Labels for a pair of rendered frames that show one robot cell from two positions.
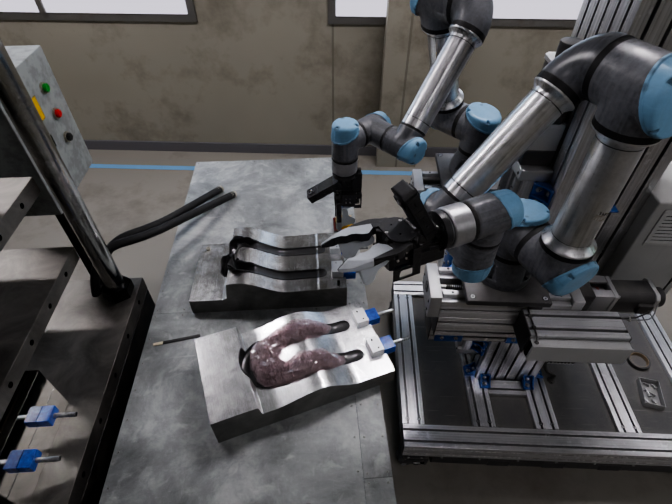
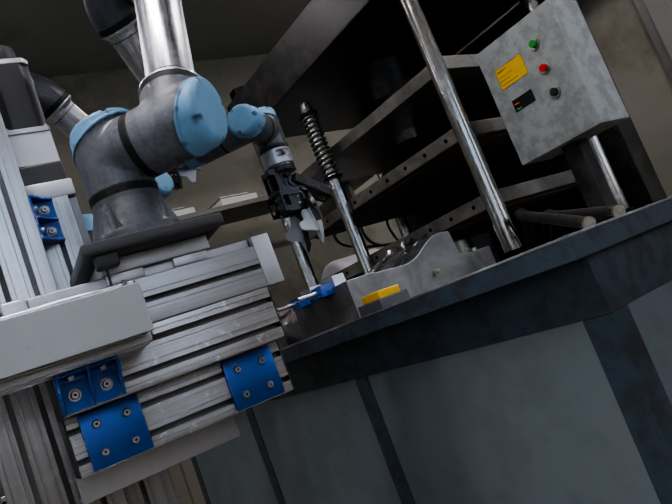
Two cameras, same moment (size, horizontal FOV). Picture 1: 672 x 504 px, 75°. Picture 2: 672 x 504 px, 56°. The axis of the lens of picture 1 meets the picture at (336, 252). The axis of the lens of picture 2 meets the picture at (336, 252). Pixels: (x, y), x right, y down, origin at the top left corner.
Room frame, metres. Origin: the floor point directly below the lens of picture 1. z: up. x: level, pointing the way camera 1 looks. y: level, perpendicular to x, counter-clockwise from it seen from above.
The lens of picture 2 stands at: (2.37, -0.79, 0.79)
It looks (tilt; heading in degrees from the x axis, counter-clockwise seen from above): 7 degrees up; 147
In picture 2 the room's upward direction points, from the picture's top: 21 degrees counter-clockwise
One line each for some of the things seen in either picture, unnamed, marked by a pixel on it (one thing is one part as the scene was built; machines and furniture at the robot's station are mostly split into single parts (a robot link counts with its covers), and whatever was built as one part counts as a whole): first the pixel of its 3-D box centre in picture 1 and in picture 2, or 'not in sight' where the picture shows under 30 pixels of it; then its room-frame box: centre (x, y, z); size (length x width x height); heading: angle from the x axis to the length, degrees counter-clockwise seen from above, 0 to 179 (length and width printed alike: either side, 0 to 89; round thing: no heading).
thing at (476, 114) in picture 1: (478, 127); (114, 156); (1.34, -0.48, 1.20); 0.13 x 0.12 x 0.14; 43
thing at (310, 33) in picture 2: not in sight; (384, 79); (0.37, 1.06, 1.75); 1.30 x 0.84 x 0.61; 4
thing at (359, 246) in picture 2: not in sight; (358, 243); (0.22, 0.71, 1.10); 0.05 x 0.05 x 1.30
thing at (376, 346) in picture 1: (389, 343); not in sight; (0.72, -0.16, 0.85); 0.13 x 0.05 x 0.05; 111
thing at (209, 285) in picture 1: (270, 266); (394, 278); (1.02, 0.22, 0.87); 0.50 x 0.26 x 0.14; 94
